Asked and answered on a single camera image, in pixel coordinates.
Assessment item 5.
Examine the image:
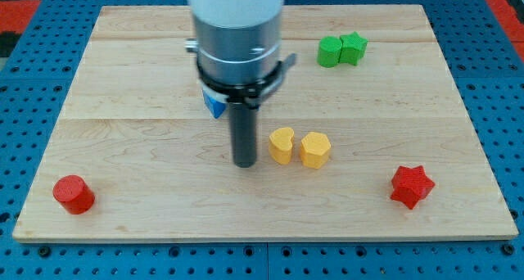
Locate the blue block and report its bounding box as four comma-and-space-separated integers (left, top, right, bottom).
202, 89, 227, 119

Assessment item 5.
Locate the yellow hexagon block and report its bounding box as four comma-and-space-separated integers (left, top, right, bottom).
300, 132, 331, 169

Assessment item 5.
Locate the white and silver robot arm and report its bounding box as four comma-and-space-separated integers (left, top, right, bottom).
187, 0, 296, 109

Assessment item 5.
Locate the red star block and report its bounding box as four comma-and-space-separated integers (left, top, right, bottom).
390, 165, 436, 210

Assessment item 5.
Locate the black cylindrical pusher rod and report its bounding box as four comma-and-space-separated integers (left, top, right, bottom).
228, 103, 257, 168

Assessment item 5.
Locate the wooden board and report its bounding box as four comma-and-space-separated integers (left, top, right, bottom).
13, 4, 518, 243

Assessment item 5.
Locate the red cylinder block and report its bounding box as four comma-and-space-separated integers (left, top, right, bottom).
52, 175, 95, 215

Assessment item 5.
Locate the yellow heart block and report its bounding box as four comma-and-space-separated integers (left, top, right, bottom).
269, 127, 295, 165

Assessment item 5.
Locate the green cylinder block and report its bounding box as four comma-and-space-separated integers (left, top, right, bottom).
317, 36, 342, 68

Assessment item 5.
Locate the green star block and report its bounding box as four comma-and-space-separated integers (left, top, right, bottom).
339, 32, 368, 65

